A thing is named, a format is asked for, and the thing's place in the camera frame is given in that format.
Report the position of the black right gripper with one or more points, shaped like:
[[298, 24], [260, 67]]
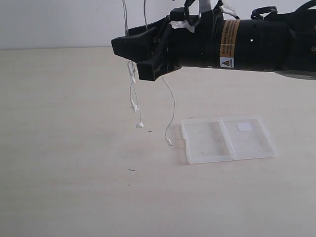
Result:
[[186, 41]]

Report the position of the white wired earphones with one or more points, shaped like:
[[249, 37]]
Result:
[[132, 90]]

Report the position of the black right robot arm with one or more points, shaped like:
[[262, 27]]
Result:
[[284, 44]]

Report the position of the clear open plastic case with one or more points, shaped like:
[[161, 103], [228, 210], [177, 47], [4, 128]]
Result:
[[226, 139]]

